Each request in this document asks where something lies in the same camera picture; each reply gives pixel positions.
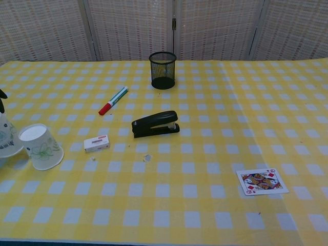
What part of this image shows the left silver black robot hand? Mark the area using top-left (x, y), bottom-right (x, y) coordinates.
top-left (0, 89), bottom-right (8, 115)

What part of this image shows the woven folding screen panel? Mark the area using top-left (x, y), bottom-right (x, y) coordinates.
top-left (174, 0), bottom-right (270, 62)
top-left (249, 0), bottom-right (328, 62)
top-left (0, 0), bottom-right (100, 65)
top-left (83, 0), bottom-right (178, 62)

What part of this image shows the white red staple box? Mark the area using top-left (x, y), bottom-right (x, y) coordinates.
top-left (83, 135), bottom-right (111, 154)

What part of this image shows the red capped whiteboard marker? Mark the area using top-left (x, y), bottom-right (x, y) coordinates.
top-left (98, 86), bottom-right (129, 116)

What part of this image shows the black stapler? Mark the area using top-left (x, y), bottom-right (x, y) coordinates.
top-left (131, 110), bottom-right (180, 139)

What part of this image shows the black mesh pen holder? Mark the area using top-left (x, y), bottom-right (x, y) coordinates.
top-left (149, 51), bottom-right (177, 90)

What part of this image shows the yellow white checkered tablecloth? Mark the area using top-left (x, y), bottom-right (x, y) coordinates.
top-left (0, 58), bottom-right (328, 246)

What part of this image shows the queen of diamonds card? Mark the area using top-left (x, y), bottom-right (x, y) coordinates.
top-left (235, 168), bottom-right (290, 197)

